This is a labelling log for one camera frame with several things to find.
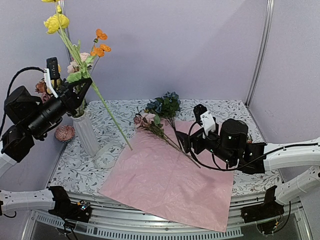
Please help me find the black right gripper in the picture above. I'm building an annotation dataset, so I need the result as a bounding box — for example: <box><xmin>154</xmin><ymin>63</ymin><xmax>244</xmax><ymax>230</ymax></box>
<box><xmin>175</xmin><ymin>126</ymin><xmax>236</xmax><ymax>166</ymax></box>

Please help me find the pink peony flower stem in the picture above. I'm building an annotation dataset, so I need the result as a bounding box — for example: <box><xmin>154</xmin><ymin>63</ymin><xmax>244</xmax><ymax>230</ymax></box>
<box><xmin>66</xmin><ymin>51</ymin><xmax>95</xmax><ymax>76</ymax></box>

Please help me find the blue hydrangea flower stem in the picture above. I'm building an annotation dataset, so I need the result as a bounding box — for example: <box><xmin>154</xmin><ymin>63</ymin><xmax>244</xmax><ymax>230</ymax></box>
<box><xmin>144</xmin><ymin>91</ymin><xmax>181</xmax><ymax>134</ymax></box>

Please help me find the mauve and white rose stem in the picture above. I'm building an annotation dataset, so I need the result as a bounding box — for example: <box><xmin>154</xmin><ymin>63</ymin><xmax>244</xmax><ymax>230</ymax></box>
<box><xmin>35</xmin><ymin>79</ymin><xmax>52</xmax><ymax>103</ymax></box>

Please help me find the artificial flower bouquet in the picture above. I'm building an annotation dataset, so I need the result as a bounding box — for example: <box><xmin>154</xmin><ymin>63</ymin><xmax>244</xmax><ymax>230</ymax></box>
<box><xmin>133</xmin><ymin>109</ymin><xmax>200</xmax><ymax>168</ymax></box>

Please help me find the orange poppy flower stem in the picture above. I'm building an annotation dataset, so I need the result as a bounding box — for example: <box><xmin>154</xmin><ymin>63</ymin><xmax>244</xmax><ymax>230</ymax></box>
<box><xmin>89</xmin><ymin>28</ymin><xmax>112</xmax><ymax>74</ymax></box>

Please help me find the pink wrapping paper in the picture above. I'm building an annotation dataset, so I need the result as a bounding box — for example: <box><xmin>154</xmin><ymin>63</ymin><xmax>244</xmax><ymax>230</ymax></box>
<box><xmin>99</xmin><ymin>129</ymin><xmax>234</xmax><ymax>232</ymax></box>

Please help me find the white ribbed ceramic vase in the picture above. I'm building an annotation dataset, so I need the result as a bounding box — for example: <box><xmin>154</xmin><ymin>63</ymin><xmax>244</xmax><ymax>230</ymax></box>
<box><xmin>72</xmin><ymin>111</ymin><xmax>101</xmax><ymax>156</ymax></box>

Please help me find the bright yellow poppy stem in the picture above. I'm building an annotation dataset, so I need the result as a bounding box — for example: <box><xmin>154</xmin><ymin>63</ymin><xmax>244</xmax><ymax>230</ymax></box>
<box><xmin>42</xmin><ymin>0</ymin><xmax>133</xmax><ymax>150</ymax></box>

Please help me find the cream printed ribbon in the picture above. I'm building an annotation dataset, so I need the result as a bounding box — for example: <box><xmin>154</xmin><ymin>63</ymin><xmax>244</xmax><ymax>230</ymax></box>
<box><xmin>93</xmin><ymin>142</ymin><xmax>124</xmax><ymax>169</ymax></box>

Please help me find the pale yellow rose stem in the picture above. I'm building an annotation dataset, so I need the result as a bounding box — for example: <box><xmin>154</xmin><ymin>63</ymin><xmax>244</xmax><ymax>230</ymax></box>
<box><xmin>50</xmin><ymin>63</ymin><xmax>61</xmax><ymax>89</ymax></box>

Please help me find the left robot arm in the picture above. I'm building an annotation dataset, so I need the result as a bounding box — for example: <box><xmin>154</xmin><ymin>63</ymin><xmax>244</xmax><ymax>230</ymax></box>
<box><xmin>0</xmin><ymin>78</ymin><xmax>92</xmax><ymax>223</ymax></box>

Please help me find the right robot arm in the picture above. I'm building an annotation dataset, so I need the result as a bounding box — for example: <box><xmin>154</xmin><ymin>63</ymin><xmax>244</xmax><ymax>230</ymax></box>
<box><xmin>176</xmin><ymin>119</ymin><xmax>320</xmax><ymax>218</ymax></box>

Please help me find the pink patterned small object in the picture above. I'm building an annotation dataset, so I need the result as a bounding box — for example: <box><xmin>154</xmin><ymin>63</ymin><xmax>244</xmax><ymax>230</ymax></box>
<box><xmin>54</xmin><ymin>125</ymin><xmax>75</xmax><ymax>143</ymax></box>

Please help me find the floral patterned tablecloth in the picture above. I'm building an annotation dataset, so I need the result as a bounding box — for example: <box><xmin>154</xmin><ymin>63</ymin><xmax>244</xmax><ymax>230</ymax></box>
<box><xmin>48</xmin><ymin>99</ymin><xmax>282</xmax><ymax>200</ymax></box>

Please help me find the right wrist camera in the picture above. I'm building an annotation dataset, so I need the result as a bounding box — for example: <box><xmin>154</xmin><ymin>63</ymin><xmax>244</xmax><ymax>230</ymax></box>
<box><xmin>193</xmin><ymin>104</ymin><xmax>219</xmax><ymax>140</ymax></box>

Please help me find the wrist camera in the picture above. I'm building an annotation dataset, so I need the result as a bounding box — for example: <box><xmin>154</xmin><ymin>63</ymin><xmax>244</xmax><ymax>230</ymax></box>
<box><xmin>193</xmin><ymin>104</ymin><xmax>219</xmax><ymax>140</ymax></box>
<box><xmin>43</xmin><ymin>56</ymin><xmax>61</xmax><ymax>99</ymax></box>

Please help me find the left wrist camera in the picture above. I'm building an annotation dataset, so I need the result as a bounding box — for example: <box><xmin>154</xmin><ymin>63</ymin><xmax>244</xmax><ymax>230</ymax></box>
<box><xmin>43</xmin><ymin>56</ymin><xmax>61</xmax><ymax>99</ymax></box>

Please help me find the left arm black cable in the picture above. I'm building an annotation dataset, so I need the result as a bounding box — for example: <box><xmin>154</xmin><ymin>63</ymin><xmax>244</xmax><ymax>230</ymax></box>
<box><xmin>0</xmin><ymin>66</ymin><xmax>47</xmax><ymax>137</ymax></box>

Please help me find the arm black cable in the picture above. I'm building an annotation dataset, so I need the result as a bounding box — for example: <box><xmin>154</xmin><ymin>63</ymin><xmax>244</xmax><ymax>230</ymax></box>
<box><xmin>187</xmin><ymin>121</ymin><xmax>320</xmax><ymax>226</ymax></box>
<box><xmin>0</xmin><ymin>66</ymin><xmax>47</xmax><ymax>137</ymax></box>

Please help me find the left aluminium frame post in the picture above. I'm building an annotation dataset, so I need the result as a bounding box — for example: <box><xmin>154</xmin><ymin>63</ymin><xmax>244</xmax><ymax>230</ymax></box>
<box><xmin>56</xmin><ymin>0</ymin><xmax>87</xmax><ymax>107</ymax></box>

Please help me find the aluminium frame post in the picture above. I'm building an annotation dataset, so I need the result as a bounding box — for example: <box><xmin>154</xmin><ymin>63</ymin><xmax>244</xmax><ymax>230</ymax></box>
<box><xmin>56</xmin><ymin>0</ymin><xmax>87</xmax><ymax>107</ymax></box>
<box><xmin>245</xmin><ymin>0</ymin><xmax>275</xmax><ymax>109</ymax></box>

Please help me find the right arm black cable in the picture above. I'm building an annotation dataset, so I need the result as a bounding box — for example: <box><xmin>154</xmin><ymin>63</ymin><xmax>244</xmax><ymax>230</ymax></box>
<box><xmin>187</xmin><ymin>121</ymin><xmax>320</xmax><ymax>226</ymax></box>

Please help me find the aluminium front rail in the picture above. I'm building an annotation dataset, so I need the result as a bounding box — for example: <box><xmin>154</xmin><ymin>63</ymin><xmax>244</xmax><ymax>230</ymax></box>
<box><xmin>22</xmin><ymin>193</ymin><xmax>313</xmax><ymax>240</ymax></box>

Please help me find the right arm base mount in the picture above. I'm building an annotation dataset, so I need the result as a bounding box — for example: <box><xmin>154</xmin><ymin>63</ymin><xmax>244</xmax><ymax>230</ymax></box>
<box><xmin>241</xmin><ymin>186</ymin><xmax>285</xmax><ymax>223</ymax></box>

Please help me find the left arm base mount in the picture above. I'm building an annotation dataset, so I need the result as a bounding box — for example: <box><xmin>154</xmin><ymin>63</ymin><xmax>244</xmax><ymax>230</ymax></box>
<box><xmin>48</xmin><ymin>186</ymin><xmax>92</xmax><ymax>223</ymax></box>

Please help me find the right aluminium frame post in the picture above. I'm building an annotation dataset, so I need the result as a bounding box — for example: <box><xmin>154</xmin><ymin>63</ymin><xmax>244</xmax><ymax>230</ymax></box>
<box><xmin>245</xmin><ymin>0</ymin><xmax>275</xmax><ymax>109</ymax></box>

